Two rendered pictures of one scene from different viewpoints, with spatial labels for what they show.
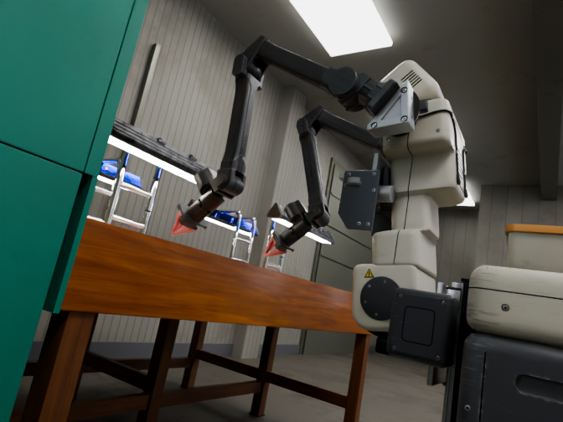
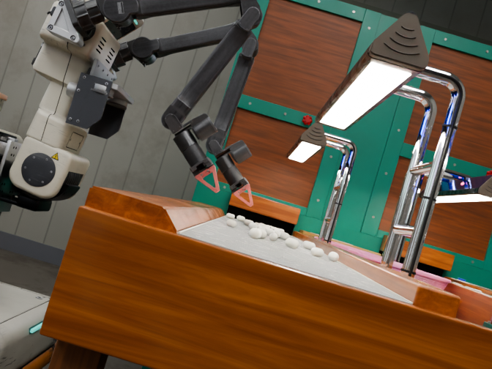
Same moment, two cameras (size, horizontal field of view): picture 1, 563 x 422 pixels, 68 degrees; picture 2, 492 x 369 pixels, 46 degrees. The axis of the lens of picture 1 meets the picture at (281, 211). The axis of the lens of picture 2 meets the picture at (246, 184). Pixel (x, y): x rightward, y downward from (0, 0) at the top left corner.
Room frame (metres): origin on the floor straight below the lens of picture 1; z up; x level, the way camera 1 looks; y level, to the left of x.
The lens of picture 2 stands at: (3.01, -0.86, 0.79)
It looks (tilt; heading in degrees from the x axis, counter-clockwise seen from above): 2 degrees up; 146
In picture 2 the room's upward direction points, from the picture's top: 17 degrees clockwise
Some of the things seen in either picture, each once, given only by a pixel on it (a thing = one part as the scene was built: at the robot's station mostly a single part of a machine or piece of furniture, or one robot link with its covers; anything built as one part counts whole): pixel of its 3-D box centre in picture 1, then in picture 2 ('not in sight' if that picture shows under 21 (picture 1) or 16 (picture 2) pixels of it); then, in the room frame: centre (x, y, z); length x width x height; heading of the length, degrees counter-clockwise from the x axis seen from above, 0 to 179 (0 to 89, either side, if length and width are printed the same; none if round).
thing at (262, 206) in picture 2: not in sight; (264, 206); (0.99, 0.60, 0.83); 0.30 x 0.06 x 0.07; 56
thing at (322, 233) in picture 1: (305, 225); (359, 85); (2.19, -0.14, 1.08); 0.62 x 0.08 x 0.07; 146
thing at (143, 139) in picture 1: (173, 158); (305, 143); (1.39, 0.40, 1.08); 0.62 x 0.08 x 0.07; 146
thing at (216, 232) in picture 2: not in sight; (266, 238); (1.71, 0.11, 0.73); 1.81 x 0.30 x 0.02; 146
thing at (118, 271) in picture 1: (281, 300); (187, 236); (1.60, -0.06, 0.67); 1.81 x 0.12 x 0.19; 146
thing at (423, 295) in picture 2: not in sight; (324, 263); (1.81, 0.26, 0.71); 1.81 x 0.05 x 0.11; 146
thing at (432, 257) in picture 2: not in sight; (416, 252); (1.37, 1.16, 0.83); 0.30 x 0.06 x 0.07; 56
